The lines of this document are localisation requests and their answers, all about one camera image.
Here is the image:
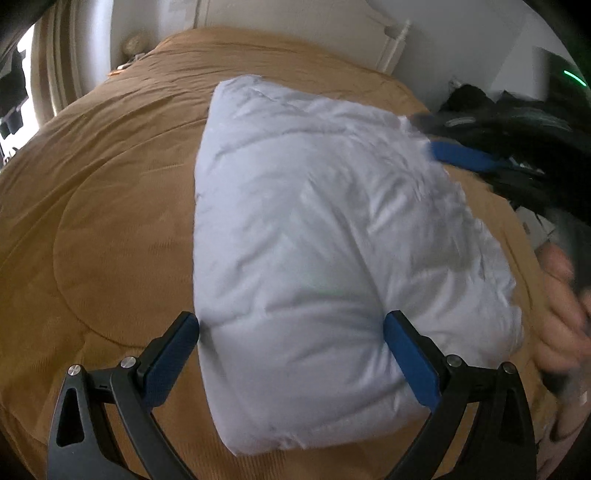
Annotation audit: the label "white wooden headboard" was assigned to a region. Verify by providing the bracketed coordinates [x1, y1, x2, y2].
[195, 0, 412, 75]

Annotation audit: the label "tan bed comforter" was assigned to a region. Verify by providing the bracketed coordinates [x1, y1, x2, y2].
[1, 28, 557, 479]

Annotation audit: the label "person's right hand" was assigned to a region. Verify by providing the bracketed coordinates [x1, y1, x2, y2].
[534, 242, 590, 374]

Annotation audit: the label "round bedside lamp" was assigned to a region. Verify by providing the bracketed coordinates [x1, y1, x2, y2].
[121, 32, 149, 57]

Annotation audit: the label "beige curtain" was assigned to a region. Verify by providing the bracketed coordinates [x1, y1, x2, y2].
[31, 0, 114, 125]

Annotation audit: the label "dark hanging clothes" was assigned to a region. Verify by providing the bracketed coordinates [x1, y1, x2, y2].
[1, 49, 28, 140]

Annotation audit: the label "white quilted puffer jacket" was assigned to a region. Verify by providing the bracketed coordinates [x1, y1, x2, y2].
[193, 76, 523, 455]

